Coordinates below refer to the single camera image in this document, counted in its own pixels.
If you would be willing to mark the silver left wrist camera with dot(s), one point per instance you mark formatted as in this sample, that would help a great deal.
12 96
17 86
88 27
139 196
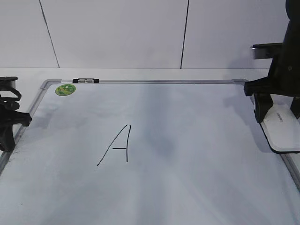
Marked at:
7 83

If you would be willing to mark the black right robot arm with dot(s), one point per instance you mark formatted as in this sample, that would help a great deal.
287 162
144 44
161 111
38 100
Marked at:
292 35

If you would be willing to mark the round green magnet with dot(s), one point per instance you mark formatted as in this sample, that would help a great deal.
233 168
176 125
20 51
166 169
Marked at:
65 90

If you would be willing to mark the black and clear board clip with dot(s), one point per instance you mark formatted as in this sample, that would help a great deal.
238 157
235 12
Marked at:
85 80

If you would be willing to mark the white board with grey frame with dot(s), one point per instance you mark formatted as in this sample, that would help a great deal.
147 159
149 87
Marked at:
146 154

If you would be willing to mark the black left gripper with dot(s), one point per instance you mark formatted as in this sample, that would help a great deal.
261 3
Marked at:
9 116

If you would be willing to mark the white whiteboard eraser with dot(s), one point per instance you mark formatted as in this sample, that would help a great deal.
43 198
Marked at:
282 130

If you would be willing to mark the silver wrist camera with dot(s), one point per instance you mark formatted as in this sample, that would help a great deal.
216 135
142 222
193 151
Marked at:
266 51
7 83

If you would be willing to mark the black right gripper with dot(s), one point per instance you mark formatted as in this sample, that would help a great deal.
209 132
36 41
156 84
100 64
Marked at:
283 79

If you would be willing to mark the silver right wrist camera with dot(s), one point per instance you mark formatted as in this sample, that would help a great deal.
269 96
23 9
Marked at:
266 51

